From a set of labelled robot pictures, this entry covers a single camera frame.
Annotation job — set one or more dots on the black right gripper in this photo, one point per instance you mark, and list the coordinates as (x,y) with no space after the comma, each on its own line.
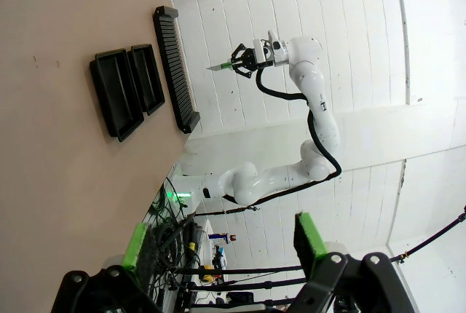
(251,59)

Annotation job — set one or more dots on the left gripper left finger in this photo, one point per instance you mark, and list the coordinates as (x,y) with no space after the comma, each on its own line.
(133,247)

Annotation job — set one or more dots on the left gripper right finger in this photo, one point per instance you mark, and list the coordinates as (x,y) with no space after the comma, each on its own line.
(309,236)

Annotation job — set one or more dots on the black ESD tray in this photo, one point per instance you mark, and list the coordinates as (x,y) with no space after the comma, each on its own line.
(116,98)
(145,76)

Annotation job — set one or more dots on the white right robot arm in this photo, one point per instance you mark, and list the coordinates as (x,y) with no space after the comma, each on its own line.
(313,73)

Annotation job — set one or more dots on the black slotted board rack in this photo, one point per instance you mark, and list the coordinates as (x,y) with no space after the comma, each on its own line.
(174,73)

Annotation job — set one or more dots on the small colourful toy figure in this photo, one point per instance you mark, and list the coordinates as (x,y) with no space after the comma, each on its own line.
(222,238)

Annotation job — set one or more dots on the black stand strut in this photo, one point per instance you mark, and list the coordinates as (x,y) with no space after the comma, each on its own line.
(429,241)

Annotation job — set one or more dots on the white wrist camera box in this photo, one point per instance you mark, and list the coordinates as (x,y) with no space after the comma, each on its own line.
(258,51)

